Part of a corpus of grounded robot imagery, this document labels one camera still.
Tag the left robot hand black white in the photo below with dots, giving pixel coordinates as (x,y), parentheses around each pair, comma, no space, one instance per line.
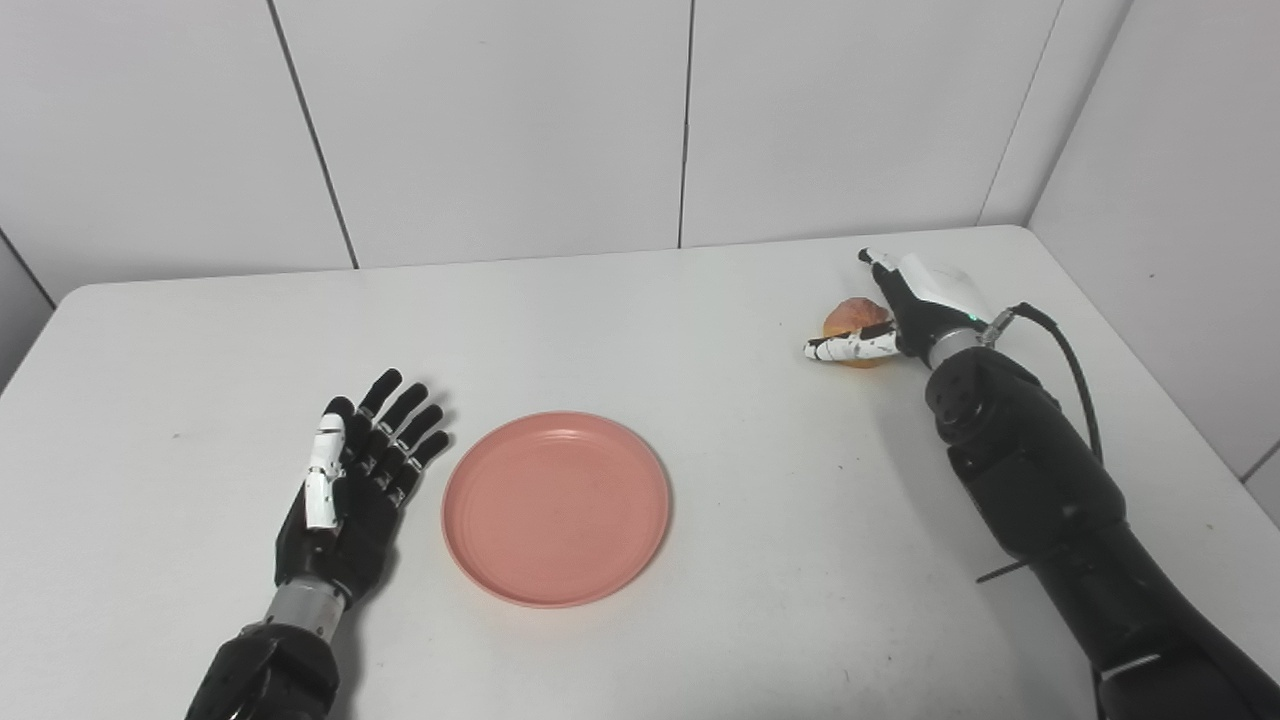
(350,490)

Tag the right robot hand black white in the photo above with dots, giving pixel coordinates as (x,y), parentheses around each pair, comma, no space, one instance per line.
(920,305)

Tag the cream puff pastry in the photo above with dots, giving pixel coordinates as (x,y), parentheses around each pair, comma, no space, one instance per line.
(852,318)

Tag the pink round plate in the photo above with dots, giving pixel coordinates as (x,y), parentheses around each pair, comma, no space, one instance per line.
(556,508)

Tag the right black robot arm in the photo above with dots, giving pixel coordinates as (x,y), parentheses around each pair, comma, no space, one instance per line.
(1070,520)

